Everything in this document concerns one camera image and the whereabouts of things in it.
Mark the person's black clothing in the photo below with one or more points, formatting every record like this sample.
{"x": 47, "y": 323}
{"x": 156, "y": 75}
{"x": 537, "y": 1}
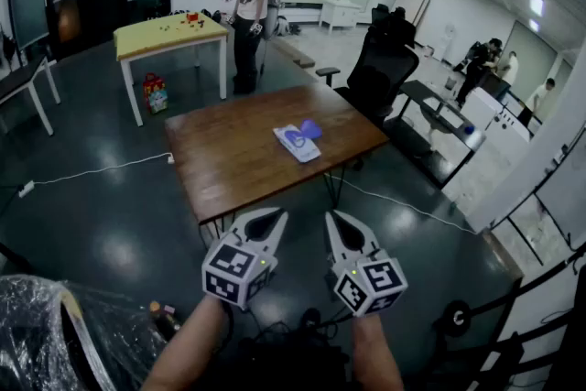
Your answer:
{"x": 284, "y": 361}

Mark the small white table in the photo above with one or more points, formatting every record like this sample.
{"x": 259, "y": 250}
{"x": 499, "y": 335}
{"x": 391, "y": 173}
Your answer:
{"x": 339, "y": 9}

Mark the white cabinet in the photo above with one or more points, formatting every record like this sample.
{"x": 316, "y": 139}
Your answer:
{"x": 499, "y": 119}

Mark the colourful toy box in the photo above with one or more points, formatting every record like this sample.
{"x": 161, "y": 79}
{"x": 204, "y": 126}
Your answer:
{"x": 155, "y": 94}

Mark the person's right forearm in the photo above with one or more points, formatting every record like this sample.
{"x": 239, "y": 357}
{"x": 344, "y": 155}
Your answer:
{"x": 375, "y": 352}

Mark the black metal stand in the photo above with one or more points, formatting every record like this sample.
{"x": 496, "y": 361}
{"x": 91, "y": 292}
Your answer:
{"x": 446, "y": 318}

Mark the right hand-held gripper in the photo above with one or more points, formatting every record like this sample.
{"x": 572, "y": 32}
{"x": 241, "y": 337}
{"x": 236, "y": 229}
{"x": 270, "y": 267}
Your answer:
{"x": 373, "y": 284}

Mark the small bottle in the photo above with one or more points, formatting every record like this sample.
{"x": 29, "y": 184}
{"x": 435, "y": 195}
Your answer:
{"x": 162, "y": 318}

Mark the white and blue packet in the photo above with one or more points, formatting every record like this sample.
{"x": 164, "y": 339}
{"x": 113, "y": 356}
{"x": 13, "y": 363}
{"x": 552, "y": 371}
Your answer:
{"x": 297, "y": 144}

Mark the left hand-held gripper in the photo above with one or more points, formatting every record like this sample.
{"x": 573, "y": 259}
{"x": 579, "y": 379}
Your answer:
{"x": 229, "y": 268}

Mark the black metal desk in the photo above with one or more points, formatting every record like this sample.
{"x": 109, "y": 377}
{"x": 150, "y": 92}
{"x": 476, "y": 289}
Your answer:
{"x": 430, "y": 105}

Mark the black desk with white legs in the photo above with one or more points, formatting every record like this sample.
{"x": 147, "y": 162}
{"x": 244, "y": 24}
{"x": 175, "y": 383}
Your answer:
{"x": 23, "y": 80}

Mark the white power strip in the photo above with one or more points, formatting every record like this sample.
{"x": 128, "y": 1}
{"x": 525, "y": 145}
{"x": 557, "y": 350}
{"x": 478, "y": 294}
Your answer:
{"x": 26, "y": 188}

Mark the plastic-wrapped bundle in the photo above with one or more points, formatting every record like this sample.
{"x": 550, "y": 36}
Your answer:
{"x": 32, "y": 334}

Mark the yellow table with white legs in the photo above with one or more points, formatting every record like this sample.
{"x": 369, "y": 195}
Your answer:
{"x": 155, "y": 34}

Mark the person's left forearm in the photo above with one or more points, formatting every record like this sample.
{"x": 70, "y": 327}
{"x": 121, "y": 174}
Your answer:
{"x": 192, "y": 343}

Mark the brown wooden table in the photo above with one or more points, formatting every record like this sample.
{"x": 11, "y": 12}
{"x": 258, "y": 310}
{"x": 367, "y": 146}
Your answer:
{"x": 238, "y": 151}

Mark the black office chair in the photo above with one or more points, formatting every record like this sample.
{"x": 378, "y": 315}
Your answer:
{"x": 380, "y": 73}
{"x": 379, "y": 14}

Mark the leaning whiteboard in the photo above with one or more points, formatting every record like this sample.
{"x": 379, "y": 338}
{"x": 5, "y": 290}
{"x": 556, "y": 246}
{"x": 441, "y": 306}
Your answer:
{"x": 414, "y": 4}

